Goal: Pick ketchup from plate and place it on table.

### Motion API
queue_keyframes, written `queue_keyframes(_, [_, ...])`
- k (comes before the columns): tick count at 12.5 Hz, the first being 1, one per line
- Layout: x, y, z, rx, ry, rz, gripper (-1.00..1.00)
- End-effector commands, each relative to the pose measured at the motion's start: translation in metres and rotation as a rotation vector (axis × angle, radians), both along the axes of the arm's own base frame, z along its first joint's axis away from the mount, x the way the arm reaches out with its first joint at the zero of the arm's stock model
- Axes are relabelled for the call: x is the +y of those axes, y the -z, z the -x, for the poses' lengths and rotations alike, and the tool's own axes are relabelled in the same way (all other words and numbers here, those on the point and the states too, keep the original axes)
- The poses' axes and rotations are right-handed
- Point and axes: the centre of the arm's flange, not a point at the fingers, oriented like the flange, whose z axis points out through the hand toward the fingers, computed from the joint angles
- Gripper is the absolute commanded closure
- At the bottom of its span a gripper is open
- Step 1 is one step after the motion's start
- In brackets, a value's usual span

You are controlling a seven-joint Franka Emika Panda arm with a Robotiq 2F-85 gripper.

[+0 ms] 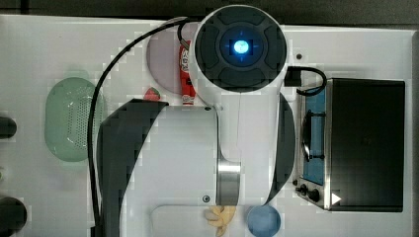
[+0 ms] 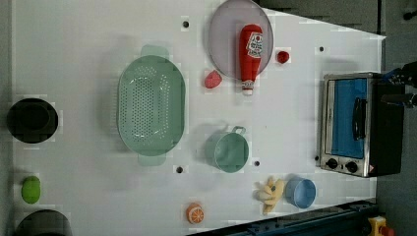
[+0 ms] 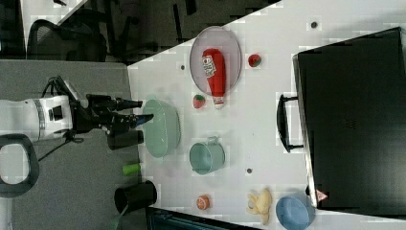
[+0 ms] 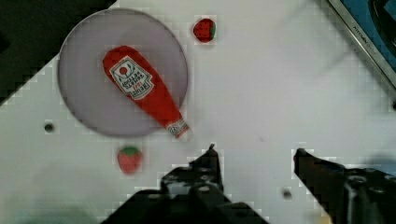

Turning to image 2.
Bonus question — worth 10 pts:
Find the orange slice toy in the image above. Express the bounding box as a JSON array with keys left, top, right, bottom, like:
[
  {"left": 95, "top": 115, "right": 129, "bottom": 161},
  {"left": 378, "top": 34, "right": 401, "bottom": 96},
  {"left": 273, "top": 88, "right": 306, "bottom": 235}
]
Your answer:
[{"left": 186, "top": 203, "right": 205, "bottom": 224}]

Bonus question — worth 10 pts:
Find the pink strawberry toy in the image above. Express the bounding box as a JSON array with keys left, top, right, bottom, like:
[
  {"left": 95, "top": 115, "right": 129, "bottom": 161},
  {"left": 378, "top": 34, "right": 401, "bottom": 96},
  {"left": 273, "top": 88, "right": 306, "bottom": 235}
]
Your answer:
[{"left": 205, "top": 70, "right": 222, "bottom": 89}]

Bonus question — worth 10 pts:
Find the green pot with handle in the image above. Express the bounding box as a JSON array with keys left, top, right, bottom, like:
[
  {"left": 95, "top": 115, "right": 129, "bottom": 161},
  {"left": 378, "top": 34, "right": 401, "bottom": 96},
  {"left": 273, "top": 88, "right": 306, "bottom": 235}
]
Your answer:
[{"left": 205, "top": 126, "right": 249, "bottom": 173}]

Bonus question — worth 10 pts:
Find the yellow red clamp tool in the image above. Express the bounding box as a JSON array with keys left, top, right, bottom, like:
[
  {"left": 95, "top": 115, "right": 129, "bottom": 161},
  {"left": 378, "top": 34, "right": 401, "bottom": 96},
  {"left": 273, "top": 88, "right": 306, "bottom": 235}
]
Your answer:
[{"left": 368, "top": 216, "right": 395, "bottom": 236}]

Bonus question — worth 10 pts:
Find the red tomato toy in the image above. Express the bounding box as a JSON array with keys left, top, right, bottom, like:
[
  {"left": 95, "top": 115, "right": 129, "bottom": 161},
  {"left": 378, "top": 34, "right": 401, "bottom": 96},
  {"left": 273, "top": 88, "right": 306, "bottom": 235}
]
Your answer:
[{"left": 276, "top": 51, "right": 290, "bottom": 64}]

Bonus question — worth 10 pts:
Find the red ketchup bottle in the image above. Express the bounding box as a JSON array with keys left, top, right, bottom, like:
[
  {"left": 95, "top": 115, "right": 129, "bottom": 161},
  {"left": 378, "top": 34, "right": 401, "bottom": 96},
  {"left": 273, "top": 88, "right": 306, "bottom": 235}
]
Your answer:
[{"left": 239, "top": 25, "right": 263, "bottom": 95}]

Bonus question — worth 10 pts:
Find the green pear toy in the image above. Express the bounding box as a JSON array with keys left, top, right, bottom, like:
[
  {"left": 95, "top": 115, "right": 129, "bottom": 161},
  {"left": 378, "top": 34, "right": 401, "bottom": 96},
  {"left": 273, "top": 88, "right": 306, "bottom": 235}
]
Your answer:
[{"left": 21, "top": 176, "right": 40, "bottom": 205}]

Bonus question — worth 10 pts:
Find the yellow plush banana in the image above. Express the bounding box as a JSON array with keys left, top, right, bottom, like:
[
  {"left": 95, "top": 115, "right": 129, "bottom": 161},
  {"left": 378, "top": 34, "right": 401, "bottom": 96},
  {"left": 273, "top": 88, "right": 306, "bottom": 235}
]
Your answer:
[{"left": 256, "top": 177, "right": 285, "bottom": 214}]

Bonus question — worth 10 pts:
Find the grey round plate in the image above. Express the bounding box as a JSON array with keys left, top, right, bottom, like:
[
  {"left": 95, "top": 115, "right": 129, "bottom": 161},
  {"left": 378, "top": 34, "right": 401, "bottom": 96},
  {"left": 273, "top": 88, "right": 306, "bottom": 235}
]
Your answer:
[{"left": 208, "top": 0, "right": 273, "bottom": 79}]

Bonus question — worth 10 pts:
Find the blue cup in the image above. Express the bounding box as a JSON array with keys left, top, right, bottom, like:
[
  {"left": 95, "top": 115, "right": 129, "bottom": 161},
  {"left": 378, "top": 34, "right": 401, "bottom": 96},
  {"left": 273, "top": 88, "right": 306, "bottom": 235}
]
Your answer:
[{"left": 284, "top": 177, "right": 317, "bottom": 208}]

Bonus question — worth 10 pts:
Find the silver toaster oven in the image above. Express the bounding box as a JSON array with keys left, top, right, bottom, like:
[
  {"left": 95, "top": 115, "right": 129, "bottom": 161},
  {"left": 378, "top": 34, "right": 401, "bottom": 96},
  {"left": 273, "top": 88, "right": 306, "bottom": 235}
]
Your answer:
[{"left": 320, "top": 73, "right": 405, "bottom": 178}]

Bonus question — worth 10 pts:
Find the green oval colander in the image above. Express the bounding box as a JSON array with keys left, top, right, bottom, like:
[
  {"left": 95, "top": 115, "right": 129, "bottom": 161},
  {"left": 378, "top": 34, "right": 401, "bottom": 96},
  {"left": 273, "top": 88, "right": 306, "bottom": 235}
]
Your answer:
[{"left": 117, "top": 44, "right": 186, "bottom": 166}]

